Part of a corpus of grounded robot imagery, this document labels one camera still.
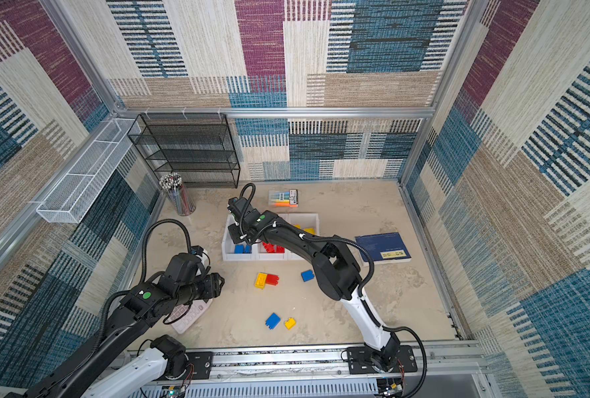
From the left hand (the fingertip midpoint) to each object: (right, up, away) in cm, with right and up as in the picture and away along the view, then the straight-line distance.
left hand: (217, 278), depth 77 cm
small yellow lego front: (+22, -15, +2) cm, 27 cm away
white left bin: (-2, +7, +19) cm, 20 cm away
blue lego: (+28, -3, +14) cm, 32 cm away
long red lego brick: (+14, +6, +19) cm, 25 cm away
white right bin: (+29, +16, +22) cm, 40 cm away
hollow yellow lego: (+11, -4, +13) cm, 18 cm away
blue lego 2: (+2, +6, +20) cm, 21 cm away
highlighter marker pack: (+19, +26, +34) cm, 47 cm away
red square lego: (+16, -4, +12) cm, 20 cm away
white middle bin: (+12, +4, +16) cm, 21 cm away
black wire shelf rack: (-18, +48, +31) cm, 60 cm away
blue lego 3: (+5, +5, +21) cm, 23 cm away
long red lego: (+17, +6, +18) cm, 26 cm away
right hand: (+3, +12, +13) cm, 18 cm away
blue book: (+60, +6, +21) cm, 64 cm away
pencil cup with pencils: (-24, +30, +19) cm, 43 cm away
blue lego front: (+17, -15, +4) cm, 23 cm away
